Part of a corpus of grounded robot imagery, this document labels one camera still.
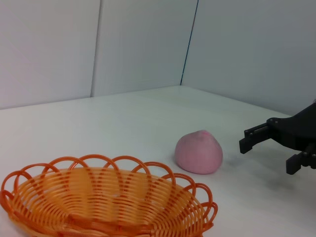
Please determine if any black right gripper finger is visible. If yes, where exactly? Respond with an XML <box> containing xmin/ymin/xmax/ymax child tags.
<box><xmin>238</xmin><ymin>121</ymin><xmax>273</xmax><ymax>155</ymax></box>
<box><xmin>285</xmin><ymin>145</ymin><xmax>316</xmax><ymax>175</ymax></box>

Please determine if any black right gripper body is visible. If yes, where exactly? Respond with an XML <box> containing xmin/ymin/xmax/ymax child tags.
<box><xmin>266</xmin><ymin>102</ymin><xmax>316</xmax><ymax>152</ymax></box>

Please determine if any pink peach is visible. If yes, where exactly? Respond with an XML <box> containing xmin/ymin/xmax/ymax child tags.
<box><xmin>174</xmin><ymin>129</ymin><xmax>224</xmax><ymax>175</ymax></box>

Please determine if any orange woven plastic basket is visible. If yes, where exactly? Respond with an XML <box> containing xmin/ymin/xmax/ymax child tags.
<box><xmin>0</xmin><ymin>154</ymin><xmax>219</xmax><ymax>237</ymax></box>

